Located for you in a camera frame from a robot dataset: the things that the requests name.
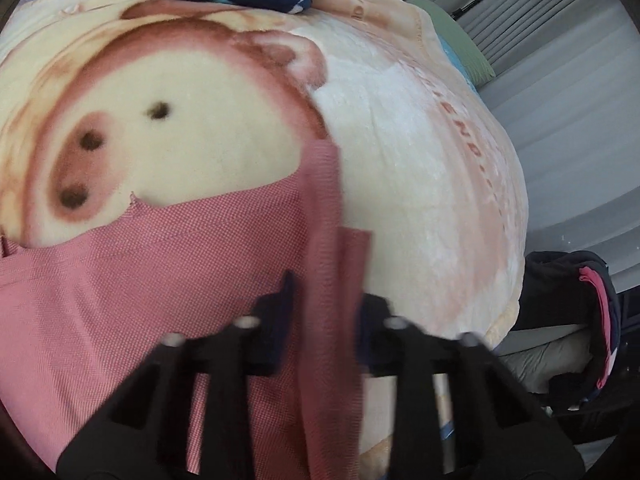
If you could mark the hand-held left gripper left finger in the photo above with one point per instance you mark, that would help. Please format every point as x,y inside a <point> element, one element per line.
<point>277,320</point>

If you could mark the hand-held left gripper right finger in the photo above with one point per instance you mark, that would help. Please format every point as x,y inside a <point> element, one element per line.
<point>370,340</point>

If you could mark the pink long-sleeve shirt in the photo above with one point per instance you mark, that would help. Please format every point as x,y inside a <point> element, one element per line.
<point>150,285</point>

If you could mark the beige printed plush blanket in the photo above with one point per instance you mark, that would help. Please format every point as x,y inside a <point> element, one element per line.
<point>425,185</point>

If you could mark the grey padded cloth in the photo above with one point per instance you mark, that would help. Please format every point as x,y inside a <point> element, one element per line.
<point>540,355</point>

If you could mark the dark jacket with pink trim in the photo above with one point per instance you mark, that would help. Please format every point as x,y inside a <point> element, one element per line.
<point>555,280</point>

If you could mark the pale grey curtain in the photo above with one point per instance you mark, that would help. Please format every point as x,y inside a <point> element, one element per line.
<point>575,110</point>

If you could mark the green pillow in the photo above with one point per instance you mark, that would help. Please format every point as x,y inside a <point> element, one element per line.
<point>460,45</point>

